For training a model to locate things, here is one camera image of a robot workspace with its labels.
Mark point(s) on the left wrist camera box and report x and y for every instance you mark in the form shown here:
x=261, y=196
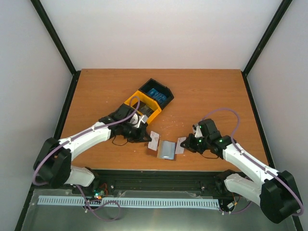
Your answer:
x=138, y=120

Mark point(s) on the white patterned credit card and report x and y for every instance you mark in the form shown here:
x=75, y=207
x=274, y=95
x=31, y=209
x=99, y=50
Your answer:
x=154, y=139

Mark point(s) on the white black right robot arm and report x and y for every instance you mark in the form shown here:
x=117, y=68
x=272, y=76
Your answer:
x=275, y=192

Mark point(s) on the black bin right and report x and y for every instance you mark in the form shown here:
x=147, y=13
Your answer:
x=151, y=83

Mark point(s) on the black frame post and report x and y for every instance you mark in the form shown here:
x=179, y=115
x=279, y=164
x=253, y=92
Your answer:
x=280, y=12
x=54, y=35

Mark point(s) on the blue credit card stack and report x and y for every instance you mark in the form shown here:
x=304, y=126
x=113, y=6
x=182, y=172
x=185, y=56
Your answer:
x=156, y=95

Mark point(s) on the yellow bin middle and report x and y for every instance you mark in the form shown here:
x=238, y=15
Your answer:
x=132, y=101

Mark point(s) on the black frame post right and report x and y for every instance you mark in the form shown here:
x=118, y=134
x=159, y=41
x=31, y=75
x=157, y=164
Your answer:
x=280, y=12

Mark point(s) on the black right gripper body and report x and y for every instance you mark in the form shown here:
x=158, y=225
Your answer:
x=199, y=146

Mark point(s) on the black frame post left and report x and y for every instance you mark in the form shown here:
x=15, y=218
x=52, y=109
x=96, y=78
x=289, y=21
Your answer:
x=54, y=35

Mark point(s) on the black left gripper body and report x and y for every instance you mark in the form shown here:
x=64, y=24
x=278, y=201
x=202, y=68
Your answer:
x=133, y=136

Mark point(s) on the light blue cable duct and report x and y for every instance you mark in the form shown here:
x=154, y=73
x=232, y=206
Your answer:
x=131, y=202

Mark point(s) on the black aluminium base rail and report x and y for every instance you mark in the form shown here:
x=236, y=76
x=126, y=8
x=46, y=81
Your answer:
x=201, y=183

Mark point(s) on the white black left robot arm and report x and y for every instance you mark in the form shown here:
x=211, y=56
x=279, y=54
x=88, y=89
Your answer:
x=53, y=165

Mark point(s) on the brown leather card holder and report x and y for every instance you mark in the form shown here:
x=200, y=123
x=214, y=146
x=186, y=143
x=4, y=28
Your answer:
x=154, y=153

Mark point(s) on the dark credit card stack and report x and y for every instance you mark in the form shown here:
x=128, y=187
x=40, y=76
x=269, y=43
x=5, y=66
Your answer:
x=145, y=109

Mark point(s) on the metal sheet front plate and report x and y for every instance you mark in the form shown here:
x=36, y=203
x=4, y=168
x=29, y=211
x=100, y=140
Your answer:
x=74, y=218

